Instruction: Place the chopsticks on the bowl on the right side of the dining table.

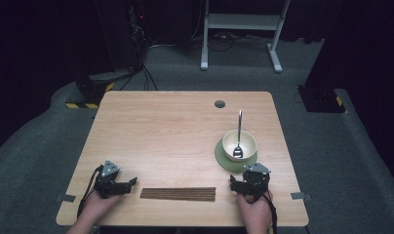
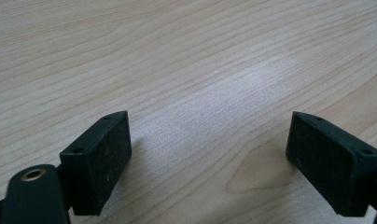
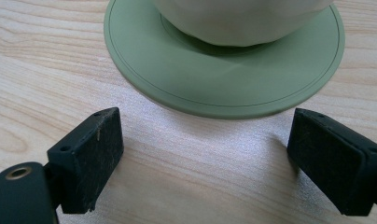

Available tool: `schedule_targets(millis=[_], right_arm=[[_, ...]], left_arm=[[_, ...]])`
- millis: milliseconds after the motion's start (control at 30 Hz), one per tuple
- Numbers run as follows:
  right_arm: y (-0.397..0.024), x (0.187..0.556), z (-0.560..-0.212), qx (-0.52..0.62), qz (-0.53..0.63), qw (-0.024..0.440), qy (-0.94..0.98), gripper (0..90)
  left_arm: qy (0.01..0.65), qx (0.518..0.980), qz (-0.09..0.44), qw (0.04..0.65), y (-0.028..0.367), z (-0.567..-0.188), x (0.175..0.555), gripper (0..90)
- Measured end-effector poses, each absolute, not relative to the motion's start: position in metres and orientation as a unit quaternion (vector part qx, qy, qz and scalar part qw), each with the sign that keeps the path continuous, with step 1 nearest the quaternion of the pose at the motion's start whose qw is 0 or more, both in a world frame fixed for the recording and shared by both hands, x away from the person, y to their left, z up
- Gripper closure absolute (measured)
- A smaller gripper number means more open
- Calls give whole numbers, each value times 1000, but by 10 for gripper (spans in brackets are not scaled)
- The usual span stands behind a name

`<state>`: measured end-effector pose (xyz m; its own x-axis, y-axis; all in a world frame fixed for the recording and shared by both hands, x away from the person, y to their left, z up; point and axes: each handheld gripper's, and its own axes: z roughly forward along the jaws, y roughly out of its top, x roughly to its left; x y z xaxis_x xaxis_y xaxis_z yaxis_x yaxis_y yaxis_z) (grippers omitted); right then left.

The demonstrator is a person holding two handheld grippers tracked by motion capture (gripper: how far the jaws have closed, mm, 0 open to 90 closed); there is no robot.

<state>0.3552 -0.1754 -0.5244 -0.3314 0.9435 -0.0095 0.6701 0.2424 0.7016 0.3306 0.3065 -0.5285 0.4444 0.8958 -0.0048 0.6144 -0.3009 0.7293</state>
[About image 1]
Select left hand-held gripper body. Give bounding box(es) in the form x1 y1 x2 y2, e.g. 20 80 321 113
93 159 128 200

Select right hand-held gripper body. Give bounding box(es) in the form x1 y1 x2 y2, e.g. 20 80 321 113
241 162 273 200

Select cream ceramic bowl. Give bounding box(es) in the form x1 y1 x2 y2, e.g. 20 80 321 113
221 129 258 163

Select row of brown chopsticks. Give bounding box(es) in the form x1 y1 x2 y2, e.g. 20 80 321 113
139 186 217 203

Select person's left hand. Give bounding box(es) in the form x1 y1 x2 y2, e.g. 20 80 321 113
81 189 124 226

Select person's right hand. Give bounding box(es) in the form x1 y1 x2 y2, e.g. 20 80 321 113
236 189 274 229

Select green round plate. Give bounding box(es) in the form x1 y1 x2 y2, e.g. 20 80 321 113
214 138 259 174

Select grey tape strip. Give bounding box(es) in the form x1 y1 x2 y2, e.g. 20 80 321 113
290 191 313 201
55 192 77 204

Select metal spoon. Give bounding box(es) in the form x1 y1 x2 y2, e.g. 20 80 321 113
232 109 245 160

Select black stand base hazard tape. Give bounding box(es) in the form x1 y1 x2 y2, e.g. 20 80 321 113
64 69 117 110
296 84 347 114

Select white metal stand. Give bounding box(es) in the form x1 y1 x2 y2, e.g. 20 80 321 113
199 0 293 74

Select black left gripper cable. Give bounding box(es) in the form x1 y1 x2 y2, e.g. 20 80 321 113
76 165 104 219

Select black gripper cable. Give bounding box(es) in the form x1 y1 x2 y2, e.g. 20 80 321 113
76 165 104 219
253 180 279 234

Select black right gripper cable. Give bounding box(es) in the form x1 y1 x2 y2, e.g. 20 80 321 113
253 180 279 234

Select black floor cables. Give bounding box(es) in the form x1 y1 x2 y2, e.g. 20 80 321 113
118 62 159 93

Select floor cables under white stand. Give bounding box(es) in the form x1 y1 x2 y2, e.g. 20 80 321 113
190 29 271 54

